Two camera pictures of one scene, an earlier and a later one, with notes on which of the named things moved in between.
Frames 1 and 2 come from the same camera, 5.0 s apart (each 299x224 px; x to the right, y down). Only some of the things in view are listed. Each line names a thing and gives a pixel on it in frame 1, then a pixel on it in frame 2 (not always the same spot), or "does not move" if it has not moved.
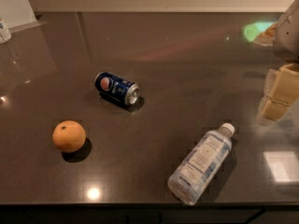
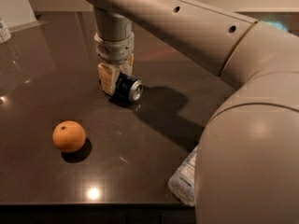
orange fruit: [68, 136] does not move
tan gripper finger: [281, 90] → [114, 52]
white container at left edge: [6, 35] does not move
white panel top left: [16, 8] does not move
